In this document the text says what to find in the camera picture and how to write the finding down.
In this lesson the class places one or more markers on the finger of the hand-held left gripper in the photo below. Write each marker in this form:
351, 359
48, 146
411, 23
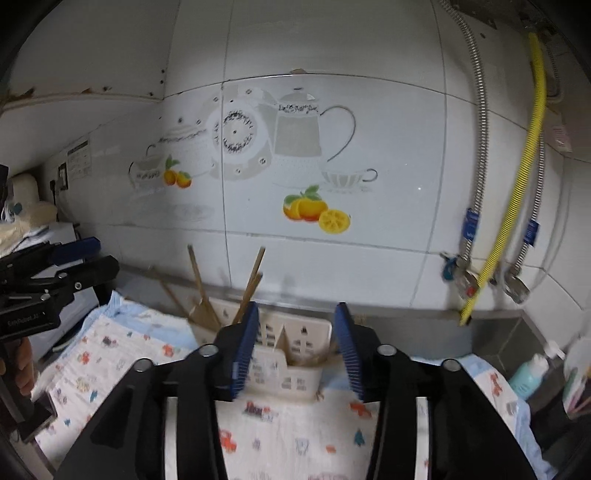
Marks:
92, 272
76, 249

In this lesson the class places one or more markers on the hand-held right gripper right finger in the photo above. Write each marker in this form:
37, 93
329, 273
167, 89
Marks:
348, 346

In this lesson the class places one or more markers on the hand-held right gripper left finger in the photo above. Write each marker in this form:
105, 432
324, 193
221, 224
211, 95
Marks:
244, 341

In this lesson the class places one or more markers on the cream plastic utensil holder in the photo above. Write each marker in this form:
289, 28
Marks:
286, 369

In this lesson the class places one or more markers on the person's left hand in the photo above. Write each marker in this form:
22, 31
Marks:
25, 369

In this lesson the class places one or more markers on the clear plastic bag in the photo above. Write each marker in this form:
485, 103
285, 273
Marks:
27, 226

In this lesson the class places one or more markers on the white kettle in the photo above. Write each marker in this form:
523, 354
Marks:
24, 187

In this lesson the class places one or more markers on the printed cartoon blanket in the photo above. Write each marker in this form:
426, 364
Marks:
286, 438

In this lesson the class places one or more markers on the metal water valve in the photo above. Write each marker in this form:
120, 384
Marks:
516, 286
461, 277

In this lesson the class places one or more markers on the teal plastic bottle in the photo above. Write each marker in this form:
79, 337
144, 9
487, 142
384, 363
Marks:
528, 376

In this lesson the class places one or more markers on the black utensil cup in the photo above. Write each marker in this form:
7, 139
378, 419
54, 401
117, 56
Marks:
554, 424

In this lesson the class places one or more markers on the white spatula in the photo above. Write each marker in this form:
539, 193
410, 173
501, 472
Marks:
579, 360

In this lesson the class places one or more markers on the water heater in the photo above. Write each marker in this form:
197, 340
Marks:
485, 11

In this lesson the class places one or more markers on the wall socket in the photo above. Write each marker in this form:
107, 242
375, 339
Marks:
63, 176

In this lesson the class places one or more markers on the wall notice sticker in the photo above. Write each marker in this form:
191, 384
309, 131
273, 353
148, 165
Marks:
78, 158

